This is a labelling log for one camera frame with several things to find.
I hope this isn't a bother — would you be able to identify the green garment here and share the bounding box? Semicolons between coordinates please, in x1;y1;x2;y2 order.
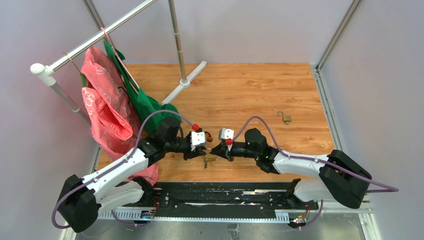
103;41;182;133

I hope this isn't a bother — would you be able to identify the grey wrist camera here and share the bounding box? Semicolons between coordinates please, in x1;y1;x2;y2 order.
190;131;207;149
218;128;235;141

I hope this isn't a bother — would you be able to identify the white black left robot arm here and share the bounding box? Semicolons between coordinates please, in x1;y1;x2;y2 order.
51;117;209;233

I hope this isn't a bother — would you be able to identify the small brass padlock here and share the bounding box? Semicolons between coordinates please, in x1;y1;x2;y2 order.
277;110;292;125

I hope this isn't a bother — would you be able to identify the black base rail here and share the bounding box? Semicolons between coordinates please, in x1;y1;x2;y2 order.
94;181;321;229

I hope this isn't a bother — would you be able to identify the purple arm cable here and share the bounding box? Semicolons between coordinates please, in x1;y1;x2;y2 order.
51;109;200;230
225;115;400;194

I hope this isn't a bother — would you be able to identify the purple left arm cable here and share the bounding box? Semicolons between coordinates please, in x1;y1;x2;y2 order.
51;109;200;230

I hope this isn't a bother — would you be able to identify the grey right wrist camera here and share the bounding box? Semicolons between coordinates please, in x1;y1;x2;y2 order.
218;128;235;141

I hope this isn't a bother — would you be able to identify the orange black Opel padlock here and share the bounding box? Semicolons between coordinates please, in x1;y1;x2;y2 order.
204;131;213;143

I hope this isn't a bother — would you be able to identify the large brass padlock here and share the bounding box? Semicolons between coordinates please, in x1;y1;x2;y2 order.
203;155;220;163

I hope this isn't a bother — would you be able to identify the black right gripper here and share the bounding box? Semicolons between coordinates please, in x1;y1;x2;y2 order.
210;141;260;162

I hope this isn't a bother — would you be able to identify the aluminium frame post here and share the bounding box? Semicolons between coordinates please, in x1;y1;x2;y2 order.
311;0;381;240

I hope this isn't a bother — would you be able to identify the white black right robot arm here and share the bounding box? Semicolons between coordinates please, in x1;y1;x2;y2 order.
211;128;372;209

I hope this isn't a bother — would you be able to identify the pink patterned garment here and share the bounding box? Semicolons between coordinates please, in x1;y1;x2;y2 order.
80;45;160;186

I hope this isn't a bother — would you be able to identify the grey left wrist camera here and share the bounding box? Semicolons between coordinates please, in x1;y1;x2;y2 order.
190;131;207;149

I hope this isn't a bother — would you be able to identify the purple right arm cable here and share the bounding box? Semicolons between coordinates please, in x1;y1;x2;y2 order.
225;115;400;194

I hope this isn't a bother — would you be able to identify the white metal clothes rack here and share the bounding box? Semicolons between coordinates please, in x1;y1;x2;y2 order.
30;0;208;128

